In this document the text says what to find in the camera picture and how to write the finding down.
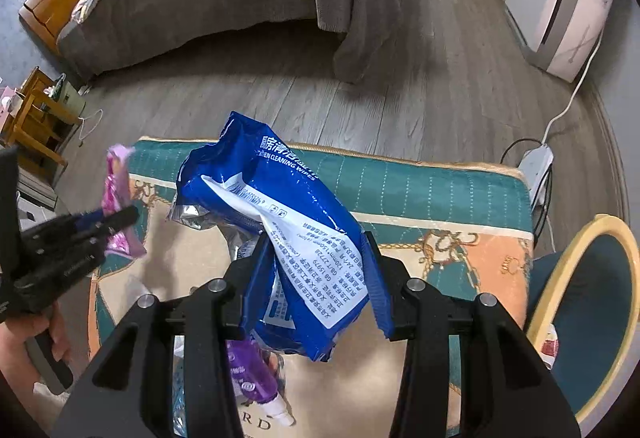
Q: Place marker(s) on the yellow-rimmed teal bin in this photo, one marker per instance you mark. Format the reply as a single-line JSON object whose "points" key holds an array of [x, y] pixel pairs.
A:
{"points": [[590, 298]]}

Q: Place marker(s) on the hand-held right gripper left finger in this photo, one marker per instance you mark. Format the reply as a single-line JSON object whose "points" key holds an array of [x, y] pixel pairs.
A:
{"points": [[235, 283]]}

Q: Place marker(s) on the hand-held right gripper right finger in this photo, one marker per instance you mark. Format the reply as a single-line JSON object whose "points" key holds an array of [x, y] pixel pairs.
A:
{"points": [[380, 298]]}

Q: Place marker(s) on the pink wrapper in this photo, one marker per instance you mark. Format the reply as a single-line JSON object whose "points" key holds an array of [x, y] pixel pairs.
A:
{"points": [[120, 183]]}

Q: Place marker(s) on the wooden nightstand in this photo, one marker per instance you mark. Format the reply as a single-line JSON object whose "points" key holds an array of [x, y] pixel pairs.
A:
{"points": [[35, 128]]}

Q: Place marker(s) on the white power strip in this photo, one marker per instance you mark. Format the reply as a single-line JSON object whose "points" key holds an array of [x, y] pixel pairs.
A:
{"points": [[535, 166]]}

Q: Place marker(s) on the printed teal orange mat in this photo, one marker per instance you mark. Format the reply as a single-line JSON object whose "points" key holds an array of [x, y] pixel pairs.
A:
{"points": [[450, 198]]}

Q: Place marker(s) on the person's left hand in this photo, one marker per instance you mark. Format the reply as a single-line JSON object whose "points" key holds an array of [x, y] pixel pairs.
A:
{"points": [[15, 348]]}

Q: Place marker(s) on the red packet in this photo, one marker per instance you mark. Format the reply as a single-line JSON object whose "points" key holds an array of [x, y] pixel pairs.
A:
{"points": [[548, 348]]}

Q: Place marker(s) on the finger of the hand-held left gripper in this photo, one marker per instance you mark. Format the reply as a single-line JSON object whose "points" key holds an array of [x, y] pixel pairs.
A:
{"points": [[120, 218], [85, 219]]}

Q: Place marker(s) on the blue wipes packet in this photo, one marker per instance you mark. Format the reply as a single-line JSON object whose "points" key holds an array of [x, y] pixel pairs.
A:
{"points": [[300, 218]]}

